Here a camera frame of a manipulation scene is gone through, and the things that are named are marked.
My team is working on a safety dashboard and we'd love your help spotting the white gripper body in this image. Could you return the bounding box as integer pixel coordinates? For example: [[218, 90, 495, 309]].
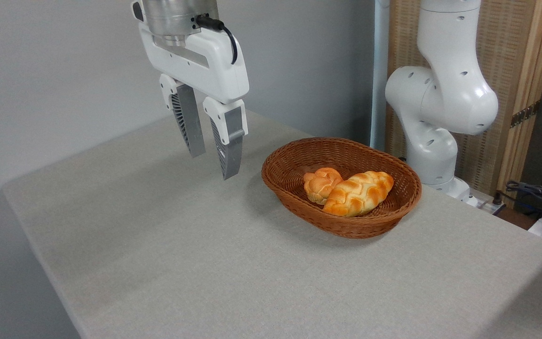
[[138, 21, 250, 105]]

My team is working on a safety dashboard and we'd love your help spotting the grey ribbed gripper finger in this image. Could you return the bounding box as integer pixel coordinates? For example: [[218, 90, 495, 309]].
[[203, 97, 248, 181], [159, 74, 206, 158]]

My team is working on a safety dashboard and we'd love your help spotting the long braided bread loaf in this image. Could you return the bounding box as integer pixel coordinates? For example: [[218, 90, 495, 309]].
[[323, 171, 395, 218]]

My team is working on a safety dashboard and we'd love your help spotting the round knotted bread roll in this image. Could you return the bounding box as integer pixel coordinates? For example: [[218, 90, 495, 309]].
[[303, 167, 343, 205]]

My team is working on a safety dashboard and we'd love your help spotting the brown wicker oval basket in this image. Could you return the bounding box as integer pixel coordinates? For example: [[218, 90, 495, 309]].
[[261, 137, 422, 239]]

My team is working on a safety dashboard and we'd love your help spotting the white vertical pole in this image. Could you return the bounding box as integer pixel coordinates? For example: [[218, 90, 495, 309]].
[[370, 0, 391, 151]]

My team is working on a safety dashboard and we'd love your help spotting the wooden woven folding screen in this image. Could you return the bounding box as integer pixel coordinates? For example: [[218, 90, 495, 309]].
[[386, 0, 542, 208]]

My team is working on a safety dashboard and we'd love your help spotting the metal screen hinge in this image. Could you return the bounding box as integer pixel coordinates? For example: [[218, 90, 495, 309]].
[[510, 101, 541, 129]]

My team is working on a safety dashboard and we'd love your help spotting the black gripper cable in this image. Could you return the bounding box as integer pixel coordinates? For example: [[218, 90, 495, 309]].
[[195, 14, 239, 65]]

